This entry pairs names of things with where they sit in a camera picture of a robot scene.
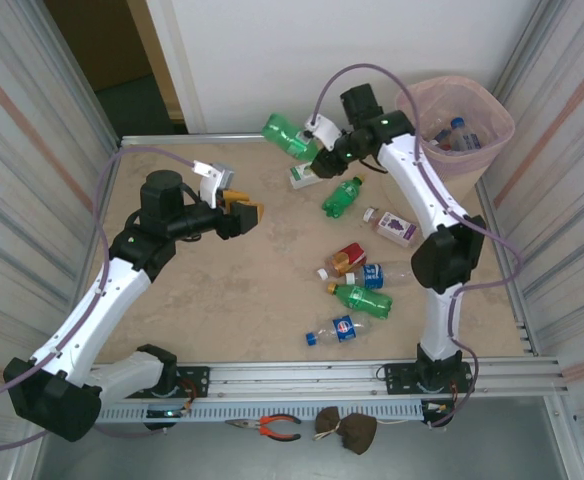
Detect beige slatted waste bin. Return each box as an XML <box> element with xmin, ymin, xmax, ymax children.
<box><xmin>379</xmin><ymin>107</ymin><xmax>513</xmax><ymax>216</ymax></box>

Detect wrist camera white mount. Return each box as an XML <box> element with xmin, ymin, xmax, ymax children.
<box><xmin>303</xmin><ymin>113</ymin><xmax>344</xmax><ymax>152</ymax></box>
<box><xmin>193</xmin><ymin>158</ymin><xmax>236</xmax><ymax>210</ymax></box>

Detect clear bottle blue Pepsi label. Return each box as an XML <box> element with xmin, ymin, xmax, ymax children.
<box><xmin>305</xmin><ymin>313</ymin><xmax>374</xmax><ymax>347</ymax></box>

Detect aluminium table frame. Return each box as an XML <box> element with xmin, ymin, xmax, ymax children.
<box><xmin>74</xmin><ymin>130</ymin><xmax>543</xmax><ymax>362</ymax></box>

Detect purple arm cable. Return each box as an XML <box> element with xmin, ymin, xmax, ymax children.
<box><xmin>312</xmin><ymin>64</ymin><xmax>526</xmax><ymax>429</ymax></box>
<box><xmin>0</xmin><ymin>148</ymin><xmax>198</xmax><ymax>449</ymax></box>

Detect circuit board with green light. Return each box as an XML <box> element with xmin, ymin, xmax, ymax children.
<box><xmin>144</xmin><ymin>405</ymin><xmax>191</xmax><ymax>420</ymax></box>

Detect clear bottle blue label white cap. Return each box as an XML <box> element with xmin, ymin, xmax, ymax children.
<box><xmin>345</xmin><ymin>261</ymin><xmax>414</xmax><ymax>291</ymax></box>

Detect aluminium mounting rail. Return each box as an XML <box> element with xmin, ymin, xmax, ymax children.
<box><xmin>26</xmin><ymin>355</ymin><xmax>571</xmax><ymax>401</ymax></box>

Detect white door frame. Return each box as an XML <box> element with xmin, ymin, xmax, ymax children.
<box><xmin>144</xmin><ymin>0</ymin><xmax>207</xmax><ymax>135</ymax></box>

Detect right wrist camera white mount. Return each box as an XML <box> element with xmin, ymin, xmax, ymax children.
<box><xmin>303</xmin><ymin>113</ymin><xmax>344</xmax><ymax>152</ymax></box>

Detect clear bottle grey-blue label blue cap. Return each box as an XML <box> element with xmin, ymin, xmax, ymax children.
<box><xmin>446</xmin><ymin>116</ymin><xmax>484</xmax><ymax>152</ymax></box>

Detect bottle with red gold label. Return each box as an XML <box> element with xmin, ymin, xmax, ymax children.
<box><xmin>316</xmin><ymin>242</ymin><xmax>368</xmax><ymax>280</ymax></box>

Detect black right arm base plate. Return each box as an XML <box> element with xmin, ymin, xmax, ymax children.
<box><xmin>382</xmin><ymin>362</ymin><xmax>476</xmax><ymax>397</ymax></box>

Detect clear bottle lime label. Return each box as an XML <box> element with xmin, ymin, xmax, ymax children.
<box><xmin>286</xmin><ymin>160</ymin><xmax>324</xmax><ymax>191</ymax></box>

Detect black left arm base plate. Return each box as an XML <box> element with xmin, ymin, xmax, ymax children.
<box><xmin>121</xmin><ymin>365</ymin><xmax>212</xmax><ymax>400</ymax></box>

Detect tan wooden door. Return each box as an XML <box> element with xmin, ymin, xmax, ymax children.
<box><xmin>125</xmin><ymin>0</ymin><xmax>187</xmax><ymax>122</ymax></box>

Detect grey slotted cable duct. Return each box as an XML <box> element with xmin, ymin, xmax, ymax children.
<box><xmin>86</xmin><ymin>398</ymin><xmax>456</xmax><ymax>425</ymax></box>

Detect pliers with orange handles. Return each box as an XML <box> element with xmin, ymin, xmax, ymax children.
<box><xmin>224</xmin><ymin>413</ymin><xmax>303</xmax><ymax>443</ymax></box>

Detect bottle with purple grape label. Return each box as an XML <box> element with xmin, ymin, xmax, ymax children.
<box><xmin>362</xmin><ymin>206</ymin><xmax>420</xmax><ymax>248</ymax></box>

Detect green plastic bottle yellow cap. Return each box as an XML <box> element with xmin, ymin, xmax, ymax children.
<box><xmin>321</xmin><ymin>174</ymin><xmax>368</xmax><ymax>220</ymax></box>
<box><xmin>260</xmin><ymin>113</ymin><xmax>322</xmax><ymax>162</ymax></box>
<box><xmin>326</xmin><ymin>282</ymin><xmax>394</xmax><ymax>320</ymax></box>

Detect brown cloth bundle with twine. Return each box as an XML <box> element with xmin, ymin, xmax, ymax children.
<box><xmin>313</xmin><ymin>405</ymin><xmax>379</xmax><ymax>456</ymax></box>

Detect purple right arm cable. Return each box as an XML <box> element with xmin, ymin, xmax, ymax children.
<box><xmin>312</xmin><ymin>64</ymin><xmax>526</xmax><ymax>429</ymax></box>

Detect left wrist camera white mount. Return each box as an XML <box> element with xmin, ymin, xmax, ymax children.
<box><xmin>193</xmin><ymin>158</ymin><xmax>236</xmax><ymax>210</ymax></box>

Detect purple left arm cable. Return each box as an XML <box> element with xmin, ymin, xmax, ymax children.
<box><xmin>0</xmin><ymin>148</ymin><xmax>198</xmax><ymax>449</ymax></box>

